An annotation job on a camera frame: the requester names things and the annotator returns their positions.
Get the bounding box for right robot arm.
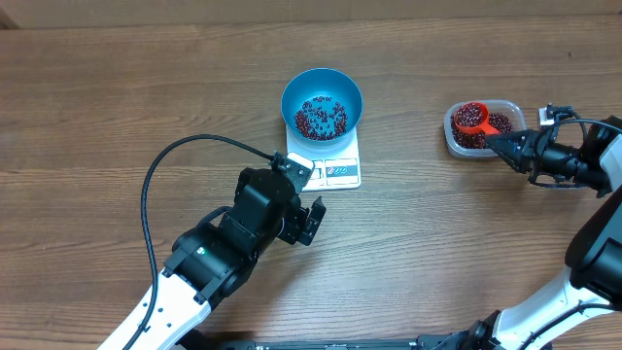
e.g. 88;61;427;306
456;116;621;349

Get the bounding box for red beans in bowl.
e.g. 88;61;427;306
294;95;348;141

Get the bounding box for clear plastic container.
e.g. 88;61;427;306
443;99;527;158

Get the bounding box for blue metal bowl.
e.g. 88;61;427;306
280;68;363;139

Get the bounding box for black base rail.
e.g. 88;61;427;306
179;331;470;350

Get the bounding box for orange scoop with blue handle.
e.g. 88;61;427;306
453;102;501;135

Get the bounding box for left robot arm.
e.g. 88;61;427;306
101;153;326;349

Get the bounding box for white digital kitchen scale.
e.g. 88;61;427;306
286;128;362;192

